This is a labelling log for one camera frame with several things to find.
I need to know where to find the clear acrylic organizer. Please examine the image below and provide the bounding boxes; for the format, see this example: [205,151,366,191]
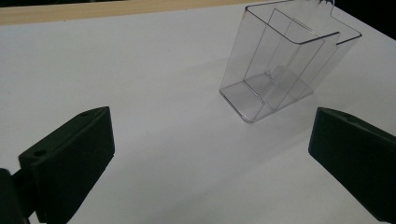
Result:
[219,0,363,125]

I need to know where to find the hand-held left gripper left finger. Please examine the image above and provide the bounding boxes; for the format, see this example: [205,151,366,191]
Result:
[18,105,116,224]

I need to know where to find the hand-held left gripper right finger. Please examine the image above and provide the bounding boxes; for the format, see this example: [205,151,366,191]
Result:
[307,106,396,224]

